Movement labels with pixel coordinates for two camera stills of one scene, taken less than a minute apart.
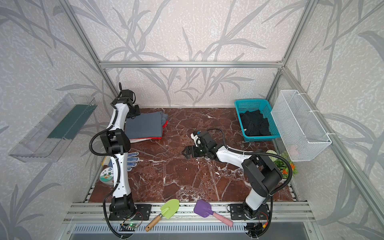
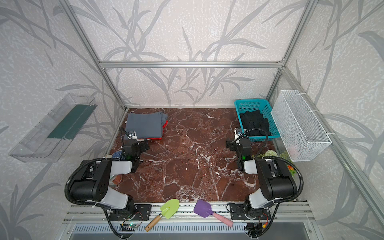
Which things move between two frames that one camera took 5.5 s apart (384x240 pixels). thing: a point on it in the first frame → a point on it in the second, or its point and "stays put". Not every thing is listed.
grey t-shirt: x=145 y=124 stays put
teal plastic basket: x=243 y=105 stays put
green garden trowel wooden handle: x=168 y=210 stays put
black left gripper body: x=135 y=110 → x=132 y=143
